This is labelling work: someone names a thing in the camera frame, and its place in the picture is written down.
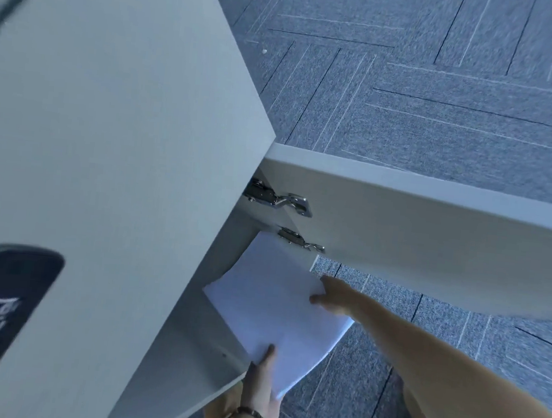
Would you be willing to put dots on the person's right hand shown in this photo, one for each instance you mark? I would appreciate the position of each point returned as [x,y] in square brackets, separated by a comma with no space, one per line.
[338,295]

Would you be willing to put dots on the person's left hand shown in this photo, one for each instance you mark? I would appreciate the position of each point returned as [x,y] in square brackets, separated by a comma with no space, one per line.
[261,385]

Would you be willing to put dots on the white paper sheets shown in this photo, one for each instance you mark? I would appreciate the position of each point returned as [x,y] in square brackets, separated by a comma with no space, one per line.
[276,308]

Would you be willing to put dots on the white cabinet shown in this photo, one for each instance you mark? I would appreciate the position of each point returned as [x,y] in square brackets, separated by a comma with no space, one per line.
[116,152]

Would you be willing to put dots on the person's right forearm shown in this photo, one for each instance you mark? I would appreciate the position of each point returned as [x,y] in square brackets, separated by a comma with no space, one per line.
[458,389]

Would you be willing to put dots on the metal cabinet hinge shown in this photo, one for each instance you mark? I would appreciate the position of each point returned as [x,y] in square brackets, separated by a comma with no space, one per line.
[297,240]
[277,199]

